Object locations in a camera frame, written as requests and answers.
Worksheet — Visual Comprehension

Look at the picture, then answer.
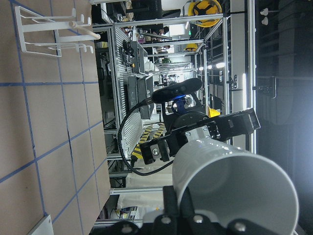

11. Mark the grey plastic cup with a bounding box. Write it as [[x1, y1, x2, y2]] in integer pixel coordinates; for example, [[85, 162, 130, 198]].
[[172, 138, 299, 235]]

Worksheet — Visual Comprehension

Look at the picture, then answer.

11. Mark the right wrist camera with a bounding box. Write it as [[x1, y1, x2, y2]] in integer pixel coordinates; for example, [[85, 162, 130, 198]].
[[151, 78, 202, 104]]

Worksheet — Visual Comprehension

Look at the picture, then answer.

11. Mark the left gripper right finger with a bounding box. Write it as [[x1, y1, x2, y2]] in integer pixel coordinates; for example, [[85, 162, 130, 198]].
[[180, 188, 254, 235]]

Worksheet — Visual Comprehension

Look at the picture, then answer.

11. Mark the yellow hard hat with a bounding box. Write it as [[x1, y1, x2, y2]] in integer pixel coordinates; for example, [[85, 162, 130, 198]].
[[188, 0, 222, 28]]

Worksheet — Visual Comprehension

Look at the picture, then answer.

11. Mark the white wire cup rack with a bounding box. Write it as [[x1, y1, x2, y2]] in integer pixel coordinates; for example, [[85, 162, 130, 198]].
[[14, 5, 101, 57]]

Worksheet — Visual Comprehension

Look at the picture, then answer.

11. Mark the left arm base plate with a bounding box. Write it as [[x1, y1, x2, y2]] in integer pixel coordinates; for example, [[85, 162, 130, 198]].
[[27, 214, 54, 235]]

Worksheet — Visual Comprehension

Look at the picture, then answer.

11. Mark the braided camera cable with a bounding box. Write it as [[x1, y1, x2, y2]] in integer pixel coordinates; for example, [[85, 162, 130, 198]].
[[117, 97, 176, 176]]

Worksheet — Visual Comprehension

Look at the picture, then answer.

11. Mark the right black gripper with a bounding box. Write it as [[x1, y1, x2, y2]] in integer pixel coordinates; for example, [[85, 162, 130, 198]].
[[139, 97, 261, 165]]

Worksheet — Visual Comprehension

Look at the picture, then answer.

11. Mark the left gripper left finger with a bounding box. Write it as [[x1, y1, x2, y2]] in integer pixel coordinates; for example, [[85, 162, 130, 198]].
[[151, 186, 184, 235]]

